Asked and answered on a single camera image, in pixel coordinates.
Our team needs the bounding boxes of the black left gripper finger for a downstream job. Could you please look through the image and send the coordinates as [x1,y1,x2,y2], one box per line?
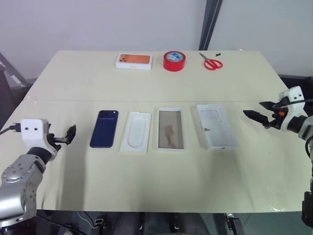
[45,123,55,139]
[64,124,77,145]

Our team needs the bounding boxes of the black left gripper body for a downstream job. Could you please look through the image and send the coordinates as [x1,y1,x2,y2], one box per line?
[45,133,68,154]

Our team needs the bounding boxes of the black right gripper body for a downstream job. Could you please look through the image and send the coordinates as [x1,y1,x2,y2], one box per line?
[265,97,289,130]

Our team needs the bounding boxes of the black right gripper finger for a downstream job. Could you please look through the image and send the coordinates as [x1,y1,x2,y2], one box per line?
[243,110,271,127]
[259,100,278,111]

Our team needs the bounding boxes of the white phone box lid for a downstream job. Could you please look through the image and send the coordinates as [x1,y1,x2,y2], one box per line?
[196,103,239,150]

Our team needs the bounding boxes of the white phone box base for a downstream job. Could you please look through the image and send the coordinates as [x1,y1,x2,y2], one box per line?
[156,106,188,152]

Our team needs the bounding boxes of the white box with orange phone print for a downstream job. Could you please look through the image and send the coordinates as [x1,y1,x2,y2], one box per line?
[114,53,154,72]

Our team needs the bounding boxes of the dark blue smartphone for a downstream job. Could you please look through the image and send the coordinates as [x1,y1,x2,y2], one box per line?
[89,110,119,149]

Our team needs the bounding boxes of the white moulded insert tray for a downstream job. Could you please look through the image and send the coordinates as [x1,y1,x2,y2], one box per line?
[120,111,153,154]

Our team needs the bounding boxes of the red tape roll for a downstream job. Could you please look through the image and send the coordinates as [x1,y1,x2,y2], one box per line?
[163,50,187,72]

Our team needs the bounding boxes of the dark metal pole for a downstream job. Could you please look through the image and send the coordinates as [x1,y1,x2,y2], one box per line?
[198,0,224,51]

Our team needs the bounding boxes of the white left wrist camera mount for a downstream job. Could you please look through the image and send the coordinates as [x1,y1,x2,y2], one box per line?
[20,118,51,149]

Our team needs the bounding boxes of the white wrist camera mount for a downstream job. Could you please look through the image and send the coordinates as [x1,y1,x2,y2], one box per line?
[278,86,305,132]
[20,118,51,149]

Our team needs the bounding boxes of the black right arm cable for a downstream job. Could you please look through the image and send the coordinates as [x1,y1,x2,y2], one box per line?
[272,98,306,110]

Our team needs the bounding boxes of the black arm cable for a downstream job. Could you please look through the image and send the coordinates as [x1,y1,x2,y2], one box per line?
[272,98,306,110]
[0,124,22,136]

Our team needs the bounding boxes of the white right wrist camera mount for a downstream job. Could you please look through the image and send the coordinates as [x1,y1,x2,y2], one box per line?
[278,86,305,132]

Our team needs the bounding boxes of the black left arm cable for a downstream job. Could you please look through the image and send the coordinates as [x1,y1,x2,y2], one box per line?
[0,124,22,136]

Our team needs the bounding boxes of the grey metal frame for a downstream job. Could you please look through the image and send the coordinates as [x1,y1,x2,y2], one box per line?
[0,52,38,103]

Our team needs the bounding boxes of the red handled scissors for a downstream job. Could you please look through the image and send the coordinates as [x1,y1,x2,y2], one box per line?
[199,52,224,71]

